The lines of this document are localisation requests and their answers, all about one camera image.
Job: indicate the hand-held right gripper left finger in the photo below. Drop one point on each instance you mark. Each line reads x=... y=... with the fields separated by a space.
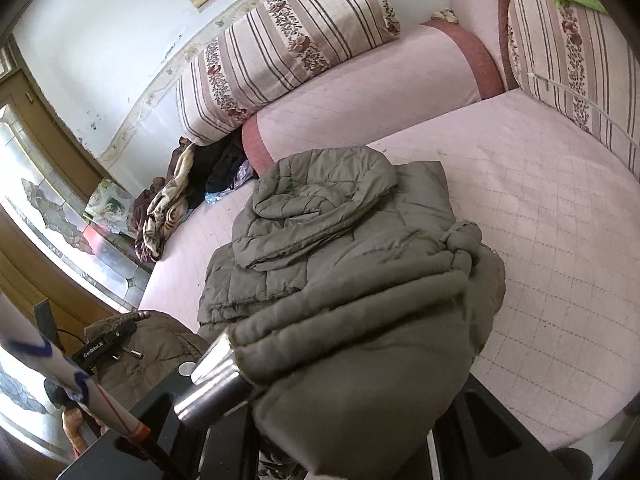
x=150 y=390

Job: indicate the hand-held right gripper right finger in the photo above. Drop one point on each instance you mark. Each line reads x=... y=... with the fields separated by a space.
x=450 y=445

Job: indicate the olive grey quilted jacket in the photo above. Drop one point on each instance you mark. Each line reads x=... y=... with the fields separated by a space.
x=350 y=260

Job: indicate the pile of dark clothes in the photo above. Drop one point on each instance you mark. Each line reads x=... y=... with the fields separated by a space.
x=225 y=165

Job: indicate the person's left hand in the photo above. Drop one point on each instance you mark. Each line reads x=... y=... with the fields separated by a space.
x=76 y=430

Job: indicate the brown quilted garment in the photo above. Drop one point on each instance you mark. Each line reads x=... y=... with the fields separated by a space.
x=155 y=350

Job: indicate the etched glass door panel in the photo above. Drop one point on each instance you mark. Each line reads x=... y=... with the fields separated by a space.
x=45 y=220

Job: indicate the floral patterned box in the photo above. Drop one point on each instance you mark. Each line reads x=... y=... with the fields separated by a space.
x=107 y=207

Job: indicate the crumpled brown cream blanket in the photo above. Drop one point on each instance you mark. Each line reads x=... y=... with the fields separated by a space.
x=165 y=210

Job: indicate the pink quilted bed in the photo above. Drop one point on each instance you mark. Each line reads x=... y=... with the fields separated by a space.
x=540 y=210

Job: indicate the long striped floral pillow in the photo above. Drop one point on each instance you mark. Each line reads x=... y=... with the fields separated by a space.
x=280 y=45

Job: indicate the pink bolster cushion red ends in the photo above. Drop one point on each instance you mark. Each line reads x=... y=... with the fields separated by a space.
x=390 y=75

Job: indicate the striped floral pillow white piping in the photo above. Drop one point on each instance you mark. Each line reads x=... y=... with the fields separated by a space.
x=575 y=55

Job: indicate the wooden door frame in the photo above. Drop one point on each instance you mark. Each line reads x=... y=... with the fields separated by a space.
x=55 y=125

